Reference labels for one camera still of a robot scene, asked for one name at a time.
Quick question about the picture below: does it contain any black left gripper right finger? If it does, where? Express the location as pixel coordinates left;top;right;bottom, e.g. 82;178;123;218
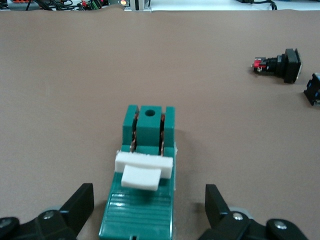
198;184;310;240

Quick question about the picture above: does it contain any aluminium camera post bracket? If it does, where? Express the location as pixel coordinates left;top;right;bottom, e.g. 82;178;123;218
124;0;153;13

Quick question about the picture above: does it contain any brown table mat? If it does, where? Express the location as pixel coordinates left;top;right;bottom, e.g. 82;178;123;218
0;6;320;240

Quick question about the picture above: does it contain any thin black cable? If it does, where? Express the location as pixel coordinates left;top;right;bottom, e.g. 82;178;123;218
236;0;278;11

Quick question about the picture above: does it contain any green load switch white handle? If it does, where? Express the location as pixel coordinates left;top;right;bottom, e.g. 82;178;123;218
97;104;179;240

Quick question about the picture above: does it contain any green mushroom push button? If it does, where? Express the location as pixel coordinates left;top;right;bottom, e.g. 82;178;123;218
303;72;320;107

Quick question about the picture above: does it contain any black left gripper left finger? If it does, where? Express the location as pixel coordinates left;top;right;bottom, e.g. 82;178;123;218
0;183;95;240

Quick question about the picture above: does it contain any black cable bundle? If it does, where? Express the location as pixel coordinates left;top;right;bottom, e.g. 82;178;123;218
24;0;108;11

